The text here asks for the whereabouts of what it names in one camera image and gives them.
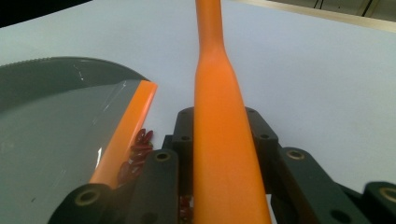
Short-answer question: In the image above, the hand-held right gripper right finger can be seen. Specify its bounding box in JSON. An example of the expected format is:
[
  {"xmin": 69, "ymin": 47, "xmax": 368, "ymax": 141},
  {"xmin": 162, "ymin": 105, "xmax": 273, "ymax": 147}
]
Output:
[{"xmin": 244, "ymin": 106, "xmax": 372, "ymax": 224}]

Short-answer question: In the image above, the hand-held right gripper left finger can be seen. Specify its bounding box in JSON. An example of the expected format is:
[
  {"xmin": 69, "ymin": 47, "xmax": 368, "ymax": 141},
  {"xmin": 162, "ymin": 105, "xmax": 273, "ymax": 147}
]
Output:
[{"xmin": 124, "ymin": 106, "xmax": 196, "ymax": 224}]

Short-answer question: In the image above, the grey brush with orange handle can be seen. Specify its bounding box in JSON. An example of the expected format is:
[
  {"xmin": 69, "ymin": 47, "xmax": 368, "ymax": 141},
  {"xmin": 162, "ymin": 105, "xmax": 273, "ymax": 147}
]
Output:
[{"xmin": 192, "ymin": 0, "xmax": 273, "ymax": 224}]

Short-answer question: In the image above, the pile of red beans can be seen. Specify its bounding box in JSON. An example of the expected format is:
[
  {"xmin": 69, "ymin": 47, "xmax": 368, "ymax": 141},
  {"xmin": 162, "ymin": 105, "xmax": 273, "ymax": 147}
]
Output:
[{"xmin": 116, "ymin": 128, "xmax": 194, "ymax": 224}]

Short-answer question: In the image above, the grey dustpan with orange lip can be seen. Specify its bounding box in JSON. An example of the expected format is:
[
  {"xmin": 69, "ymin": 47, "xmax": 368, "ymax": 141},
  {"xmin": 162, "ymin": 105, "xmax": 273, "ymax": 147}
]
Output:
[{"xmin": 0, "ymin": 56, "xmax": 159, "ymax": 224}]

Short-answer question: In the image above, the wooden table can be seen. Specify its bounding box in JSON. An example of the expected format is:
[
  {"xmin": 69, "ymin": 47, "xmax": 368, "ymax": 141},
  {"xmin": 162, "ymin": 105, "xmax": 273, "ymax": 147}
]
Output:
[{"xmin": 232, "ymin": 0, "xmax": 396, "ymax": 35}]

